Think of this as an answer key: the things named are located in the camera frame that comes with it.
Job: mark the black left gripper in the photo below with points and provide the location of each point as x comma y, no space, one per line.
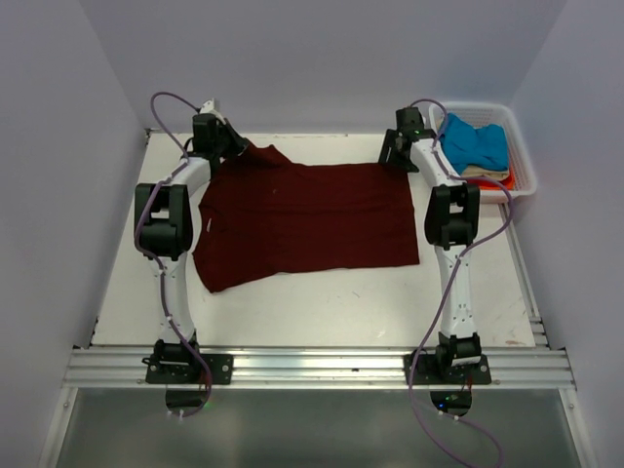
239,144

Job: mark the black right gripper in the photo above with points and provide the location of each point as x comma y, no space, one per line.
391,141

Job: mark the dark red t shirt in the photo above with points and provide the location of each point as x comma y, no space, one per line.
271,215

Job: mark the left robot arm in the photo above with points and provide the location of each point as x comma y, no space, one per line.
164,234

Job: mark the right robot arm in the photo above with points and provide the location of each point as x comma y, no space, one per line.
450,226

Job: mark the cream t shirt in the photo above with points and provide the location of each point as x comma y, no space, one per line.
478,171

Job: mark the blue t shirt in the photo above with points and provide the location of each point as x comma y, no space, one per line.
466,145

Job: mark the orange red t shirt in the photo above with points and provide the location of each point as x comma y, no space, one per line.
495,181

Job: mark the white plastic basket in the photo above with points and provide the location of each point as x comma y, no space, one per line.
480,114

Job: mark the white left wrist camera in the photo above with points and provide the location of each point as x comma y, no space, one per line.
211,106

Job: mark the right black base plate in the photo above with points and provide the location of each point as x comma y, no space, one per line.
429,372

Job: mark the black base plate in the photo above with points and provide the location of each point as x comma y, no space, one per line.
429,372
214,368

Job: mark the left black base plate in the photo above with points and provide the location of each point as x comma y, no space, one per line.
214,368

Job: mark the aluminium mounting rail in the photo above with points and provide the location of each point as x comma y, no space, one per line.
319,368

